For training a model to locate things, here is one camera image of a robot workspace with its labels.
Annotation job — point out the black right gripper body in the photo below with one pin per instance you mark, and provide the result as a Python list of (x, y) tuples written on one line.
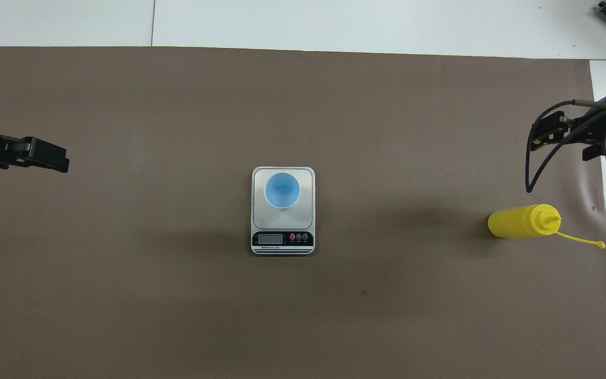
[(600, 129)]

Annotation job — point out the yellow squeeze bottle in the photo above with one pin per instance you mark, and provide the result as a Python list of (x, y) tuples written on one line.
[(513, 221)]

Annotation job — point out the light blue plastic cup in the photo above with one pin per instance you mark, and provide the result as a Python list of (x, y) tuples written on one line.
[(282, 189)]

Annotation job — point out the silver digital kitchen scale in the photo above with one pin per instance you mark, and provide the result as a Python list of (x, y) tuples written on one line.
[(282, 237)]

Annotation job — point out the brown paper table mat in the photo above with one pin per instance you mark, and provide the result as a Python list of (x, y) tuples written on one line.
[(387, 316)]

